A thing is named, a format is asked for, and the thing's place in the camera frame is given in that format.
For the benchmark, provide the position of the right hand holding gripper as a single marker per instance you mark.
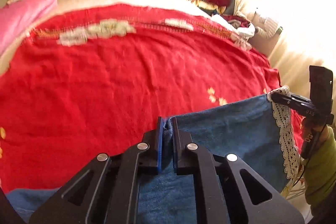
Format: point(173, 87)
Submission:
point(309, 125)

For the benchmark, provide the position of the pink folded quilt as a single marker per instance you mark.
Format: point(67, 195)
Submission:
point(16, 17)

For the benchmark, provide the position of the blue denim lace-trimmed pants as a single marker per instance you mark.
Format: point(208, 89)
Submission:
point(246, 128)

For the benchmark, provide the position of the red embroidered bedspread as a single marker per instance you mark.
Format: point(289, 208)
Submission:
point(93, 80)

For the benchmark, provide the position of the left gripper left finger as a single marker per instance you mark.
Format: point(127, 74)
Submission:
point(106, 190)

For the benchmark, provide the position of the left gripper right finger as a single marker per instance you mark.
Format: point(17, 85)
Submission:
point(227, 190)

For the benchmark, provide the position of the clothes pile beside bed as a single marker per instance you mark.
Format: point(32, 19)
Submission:
point(243, 29)

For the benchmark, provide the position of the cream bed sheet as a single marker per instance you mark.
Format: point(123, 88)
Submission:
point(73, 5)

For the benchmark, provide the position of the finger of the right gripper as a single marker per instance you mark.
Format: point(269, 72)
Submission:
point(281, 98)

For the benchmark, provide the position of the green right sleeve forearm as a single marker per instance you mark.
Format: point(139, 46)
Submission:
point(320, 175)

